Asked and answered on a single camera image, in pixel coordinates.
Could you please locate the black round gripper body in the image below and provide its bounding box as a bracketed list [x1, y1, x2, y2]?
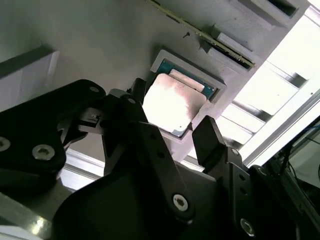
[51, 161, 243, 240]

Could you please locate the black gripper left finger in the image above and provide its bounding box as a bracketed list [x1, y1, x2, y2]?
[0, 77, 198, 223]

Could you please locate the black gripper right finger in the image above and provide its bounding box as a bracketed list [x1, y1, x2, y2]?
[191, 114, 309, 240]

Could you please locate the silver CPU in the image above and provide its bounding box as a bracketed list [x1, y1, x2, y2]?
[141, 58, 217, 140]

